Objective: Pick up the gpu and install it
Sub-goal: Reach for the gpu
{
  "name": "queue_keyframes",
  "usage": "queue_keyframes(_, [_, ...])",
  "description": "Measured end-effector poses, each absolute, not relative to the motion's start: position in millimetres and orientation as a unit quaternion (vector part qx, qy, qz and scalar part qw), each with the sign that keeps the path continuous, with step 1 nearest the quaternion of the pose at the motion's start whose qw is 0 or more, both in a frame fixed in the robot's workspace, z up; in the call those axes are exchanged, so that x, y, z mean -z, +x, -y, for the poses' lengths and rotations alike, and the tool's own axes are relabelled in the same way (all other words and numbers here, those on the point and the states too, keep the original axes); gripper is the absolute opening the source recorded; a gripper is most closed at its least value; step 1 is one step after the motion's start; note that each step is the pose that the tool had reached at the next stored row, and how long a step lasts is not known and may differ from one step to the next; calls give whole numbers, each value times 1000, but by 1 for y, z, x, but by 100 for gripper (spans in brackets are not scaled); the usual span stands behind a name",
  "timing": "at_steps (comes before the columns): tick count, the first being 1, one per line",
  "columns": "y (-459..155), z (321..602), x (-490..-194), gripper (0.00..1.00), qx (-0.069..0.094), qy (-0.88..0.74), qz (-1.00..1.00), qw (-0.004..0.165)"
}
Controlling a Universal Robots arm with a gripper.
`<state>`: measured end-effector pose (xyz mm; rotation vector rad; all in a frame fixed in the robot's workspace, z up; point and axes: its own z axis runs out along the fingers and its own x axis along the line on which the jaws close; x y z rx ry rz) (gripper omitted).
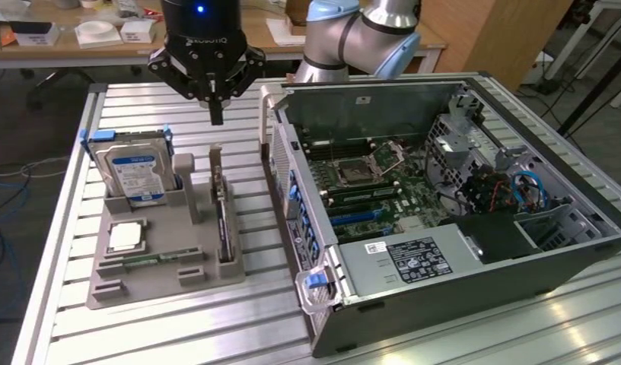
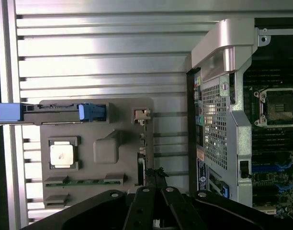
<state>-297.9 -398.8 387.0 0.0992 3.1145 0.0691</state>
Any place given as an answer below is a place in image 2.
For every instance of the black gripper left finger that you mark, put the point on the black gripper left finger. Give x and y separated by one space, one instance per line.
141 208

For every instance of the green motherboard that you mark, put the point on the green motherboard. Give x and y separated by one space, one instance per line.
268 167

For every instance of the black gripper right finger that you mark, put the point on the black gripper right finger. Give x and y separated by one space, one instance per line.
177 210

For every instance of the blue slot retention clip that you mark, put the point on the blue slot retention clip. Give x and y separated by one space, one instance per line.
223 189

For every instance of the black chassis latch tab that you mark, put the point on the black chassis latch tab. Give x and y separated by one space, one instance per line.
245 170

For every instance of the silver CPU chip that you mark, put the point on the silver CPU chip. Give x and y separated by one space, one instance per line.
62 154

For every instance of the hard disk in blue carrier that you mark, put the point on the hard disk in blue carrier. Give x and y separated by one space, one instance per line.
53 115

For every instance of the green RAM stick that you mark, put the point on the green RAM stick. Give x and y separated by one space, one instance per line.
84 182

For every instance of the CPU socket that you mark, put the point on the CPU socket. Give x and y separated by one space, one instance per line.
280 107

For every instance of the white PCI expansion slot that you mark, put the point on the white PCI expansion slot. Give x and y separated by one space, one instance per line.
261 209

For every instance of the open grey PC case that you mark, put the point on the open grey PC case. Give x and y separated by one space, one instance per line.
242 134

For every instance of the grey plastic parts rack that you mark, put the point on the grey plastic parts rack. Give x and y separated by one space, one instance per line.
101 134

